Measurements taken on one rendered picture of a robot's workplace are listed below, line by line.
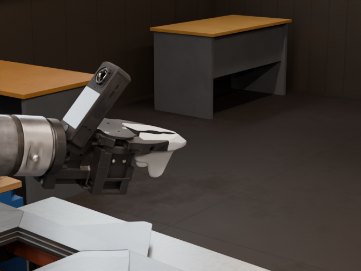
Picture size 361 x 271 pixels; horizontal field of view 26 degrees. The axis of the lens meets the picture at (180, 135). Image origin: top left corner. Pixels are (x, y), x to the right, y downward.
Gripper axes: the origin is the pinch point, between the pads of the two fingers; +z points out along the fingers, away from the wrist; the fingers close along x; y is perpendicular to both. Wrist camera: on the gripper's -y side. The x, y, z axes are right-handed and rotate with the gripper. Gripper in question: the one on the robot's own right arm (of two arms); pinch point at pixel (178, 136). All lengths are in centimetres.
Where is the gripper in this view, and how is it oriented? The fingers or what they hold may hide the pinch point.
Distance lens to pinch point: 108.9
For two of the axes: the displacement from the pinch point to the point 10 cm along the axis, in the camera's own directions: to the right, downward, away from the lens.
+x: 5.3, 3.7, -7.7
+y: -2.4, 9.3, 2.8
